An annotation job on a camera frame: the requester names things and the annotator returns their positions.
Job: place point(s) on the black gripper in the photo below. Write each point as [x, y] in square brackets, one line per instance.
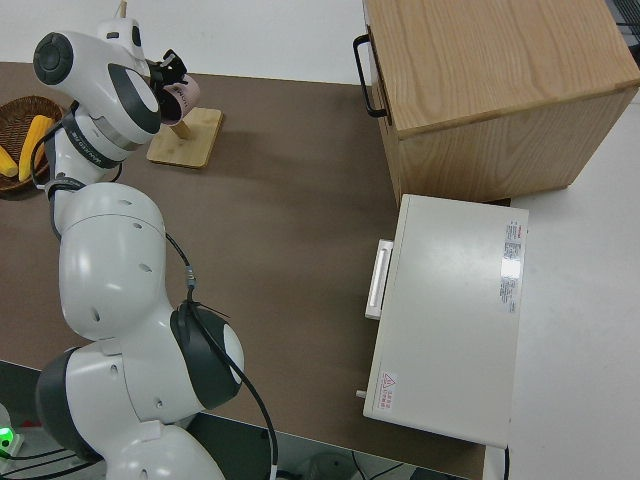
[169, 67]

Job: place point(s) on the pink mug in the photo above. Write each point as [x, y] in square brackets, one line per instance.
[187, 97]

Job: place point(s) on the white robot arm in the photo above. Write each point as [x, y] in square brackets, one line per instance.
[110, 250]

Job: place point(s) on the wooden mug tree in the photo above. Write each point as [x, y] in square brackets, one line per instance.
[190, 137]

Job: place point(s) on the yellow corn cob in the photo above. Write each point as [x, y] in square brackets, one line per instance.
[6, 162]
[34, 142]

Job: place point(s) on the brown wicker basket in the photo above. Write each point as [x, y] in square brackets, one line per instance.
[20, 107]

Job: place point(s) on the brown table mat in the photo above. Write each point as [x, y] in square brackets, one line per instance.
[275, 225]

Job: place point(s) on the wooden cabinet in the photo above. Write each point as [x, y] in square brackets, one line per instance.
[500, 75]

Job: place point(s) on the white toaster oven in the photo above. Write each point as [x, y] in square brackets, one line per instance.
[450, 310]

